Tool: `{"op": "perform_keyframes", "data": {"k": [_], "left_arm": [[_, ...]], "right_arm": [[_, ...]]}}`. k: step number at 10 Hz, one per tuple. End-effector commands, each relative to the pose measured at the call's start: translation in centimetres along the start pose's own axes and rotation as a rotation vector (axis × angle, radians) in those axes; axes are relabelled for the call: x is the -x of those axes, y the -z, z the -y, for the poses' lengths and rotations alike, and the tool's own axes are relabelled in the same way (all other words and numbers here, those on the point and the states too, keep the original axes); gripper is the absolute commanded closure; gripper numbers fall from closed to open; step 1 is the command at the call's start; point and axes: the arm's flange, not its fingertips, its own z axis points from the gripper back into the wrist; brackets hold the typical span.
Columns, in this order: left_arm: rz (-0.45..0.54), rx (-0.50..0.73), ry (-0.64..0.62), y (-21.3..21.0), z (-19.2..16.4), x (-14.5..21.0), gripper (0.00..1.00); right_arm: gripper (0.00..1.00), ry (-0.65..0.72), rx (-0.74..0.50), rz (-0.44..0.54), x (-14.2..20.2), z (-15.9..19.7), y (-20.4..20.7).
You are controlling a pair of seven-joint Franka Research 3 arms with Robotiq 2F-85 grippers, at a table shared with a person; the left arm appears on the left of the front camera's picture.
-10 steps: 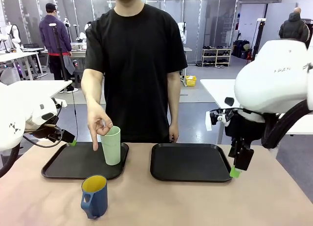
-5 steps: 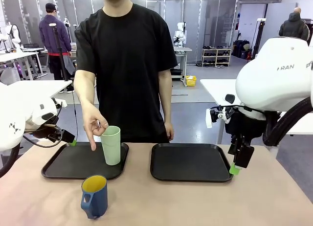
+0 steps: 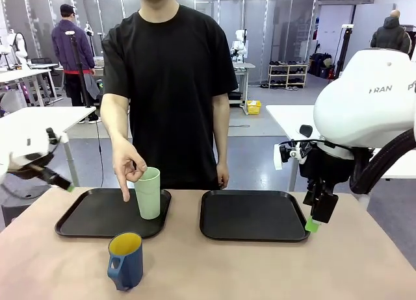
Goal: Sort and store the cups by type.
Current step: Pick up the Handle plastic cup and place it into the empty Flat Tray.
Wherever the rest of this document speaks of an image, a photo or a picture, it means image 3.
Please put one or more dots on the white table with grey leg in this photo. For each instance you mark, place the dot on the white table with grey leg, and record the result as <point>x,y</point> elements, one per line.
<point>45,116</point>

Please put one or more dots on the light green plastic cup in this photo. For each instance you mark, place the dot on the light green plastic cup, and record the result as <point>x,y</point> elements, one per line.
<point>149,196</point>

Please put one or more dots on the white workbench table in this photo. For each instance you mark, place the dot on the white workbench table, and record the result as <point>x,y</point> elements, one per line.
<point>22,76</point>

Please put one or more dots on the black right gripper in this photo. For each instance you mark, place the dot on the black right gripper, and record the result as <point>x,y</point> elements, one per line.
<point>328,167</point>

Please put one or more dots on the yellow plastic basket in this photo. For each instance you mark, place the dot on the yellow plastic basket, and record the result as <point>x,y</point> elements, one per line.
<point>253,107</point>

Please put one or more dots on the blue mug with yellow inside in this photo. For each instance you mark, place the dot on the blue mug with yellow inside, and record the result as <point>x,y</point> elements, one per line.
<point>131,264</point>

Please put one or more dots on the person in black T-shirt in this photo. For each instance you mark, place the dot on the person in black T-shirt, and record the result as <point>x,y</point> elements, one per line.
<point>169,85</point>

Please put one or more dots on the person's left hand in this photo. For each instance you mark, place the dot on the person's left hand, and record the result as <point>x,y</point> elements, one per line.
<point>222,175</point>

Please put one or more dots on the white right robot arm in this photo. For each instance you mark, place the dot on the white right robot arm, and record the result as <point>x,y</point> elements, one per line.
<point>360,98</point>

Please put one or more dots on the large white table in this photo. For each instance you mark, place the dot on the large white table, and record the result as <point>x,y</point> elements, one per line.
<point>289,118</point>

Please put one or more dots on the white humanoid robot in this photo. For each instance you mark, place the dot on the white humanoid robot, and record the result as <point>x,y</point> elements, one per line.
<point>16,46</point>
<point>239,46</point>

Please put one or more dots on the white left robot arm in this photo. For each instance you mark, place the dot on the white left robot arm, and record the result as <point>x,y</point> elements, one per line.
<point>19,141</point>

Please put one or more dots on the black plastic serving tray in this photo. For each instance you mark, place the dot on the black plastic serving tray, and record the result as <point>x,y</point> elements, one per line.
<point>91,215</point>
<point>253,215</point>

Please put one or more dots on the person in purple jacket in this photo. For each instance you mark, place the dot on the person in purple jacket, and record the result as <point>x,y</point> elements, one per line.
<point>70,50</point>

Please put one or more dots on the person's right forearm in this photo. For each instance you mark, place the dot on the person's right forearm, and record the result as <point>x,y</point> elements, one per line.
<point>112,118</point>

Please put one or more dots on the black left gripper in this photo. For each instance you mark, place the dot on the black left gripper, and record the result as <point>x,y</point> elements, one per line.
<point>31,167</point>

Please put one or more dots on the person's left forearm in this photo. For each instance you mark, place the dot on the person's left forearm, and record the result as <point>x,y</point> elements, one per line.
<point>221,128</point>

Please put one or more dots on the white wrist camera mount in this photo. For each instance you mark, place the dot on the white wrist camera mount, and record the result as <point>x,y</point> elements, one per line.
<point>278,157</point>

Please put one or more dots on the person's right hand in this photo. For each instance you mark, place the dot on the person's right hand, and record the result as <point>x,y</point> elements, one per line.
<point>125,157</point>

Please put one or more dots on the black stand with white head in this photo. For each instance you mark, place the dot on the black stand with white head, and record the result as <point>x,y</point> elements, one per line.
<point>346,46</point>

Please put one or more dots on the wooden shoe rack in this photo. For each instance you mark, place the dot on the wooden shoe rack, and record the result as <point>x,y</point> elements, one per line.
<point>288,76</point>

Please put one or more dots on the black camera tripod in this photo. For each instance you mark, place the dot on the black camera tripod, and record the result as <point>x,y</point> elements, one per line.
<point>79,72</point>

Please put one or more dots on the person in black puffer jacket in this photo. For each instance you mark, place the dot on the person in black puffer jacket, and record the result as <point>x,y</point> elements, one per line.
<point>390,37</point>

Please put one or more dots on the white robot cart table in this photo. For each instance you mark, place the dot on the white robot cart table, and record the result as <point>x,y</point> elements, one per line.
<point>243,82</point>

